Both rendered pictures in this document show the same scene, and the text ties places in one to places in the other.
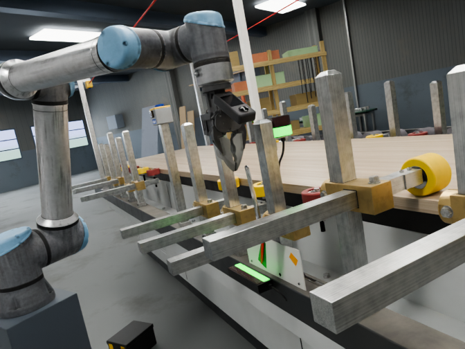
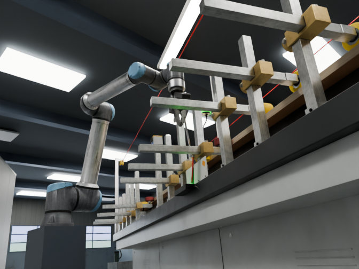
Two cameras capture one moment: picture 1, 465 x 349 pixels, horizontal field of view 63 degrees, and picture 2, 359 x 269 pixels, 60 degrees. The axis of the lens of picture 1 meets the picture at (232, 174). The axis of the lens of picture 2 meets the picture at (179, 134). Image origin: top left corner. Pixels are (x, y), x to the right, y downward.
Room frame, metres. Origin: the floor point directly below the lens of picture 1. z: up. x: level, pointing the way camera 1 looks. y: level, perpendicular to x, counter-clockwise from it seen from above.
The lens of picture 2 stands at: (-0.50, -0.15, 0.40)
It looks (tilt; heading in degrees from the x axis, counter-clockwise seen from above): 21 degrees up; 6
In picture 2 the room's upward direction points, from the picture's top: 5 degrees counter-clockwise
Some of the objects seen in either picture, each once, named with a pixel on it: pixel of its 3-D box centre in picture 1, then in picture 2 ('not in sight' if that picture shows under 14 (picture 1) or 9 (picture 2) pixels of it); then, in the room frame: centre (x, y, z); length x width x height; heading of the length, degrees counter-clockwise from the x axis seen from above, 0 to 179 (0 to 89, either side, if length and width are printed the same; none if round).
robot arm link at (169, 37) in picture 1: (169, 49); (159, 80); (1.00, 0.10, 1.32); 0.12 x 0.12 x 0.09; 54
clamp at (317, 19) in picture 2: not in sight; (304, 30); (0.24, -0.44, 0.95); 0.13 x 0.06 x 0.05; 27
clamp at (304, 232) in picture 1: (285, 223); (203, 151); (0.92, -0.11, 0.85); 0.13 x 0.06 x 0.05; 27
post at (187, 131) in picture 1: (198, 187); (169, 170); (1.38, 0.13, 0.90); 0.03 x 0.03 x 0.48; 27
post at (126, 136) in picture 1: (133, 169); (137, 196); (2.28, 0.58, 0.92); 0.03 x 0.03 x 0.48; 27
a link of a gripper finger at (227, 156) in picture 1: (223, 154); (176, 119); (0.94, 0.01, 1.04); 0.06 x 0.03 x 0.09; 27
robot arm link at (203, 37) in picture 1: (206, 39); (174, 73); (0.95, 0.00, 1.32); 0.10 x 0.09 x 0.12; 54
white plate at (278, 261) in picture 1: (270, 257); (195, 174); (0.95, -0.06, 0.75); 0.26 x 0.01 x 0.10; 27
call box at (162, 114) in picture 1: (161, 116); (156, 142); (1.62, 0.25, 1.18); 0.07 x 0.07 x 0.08; 27
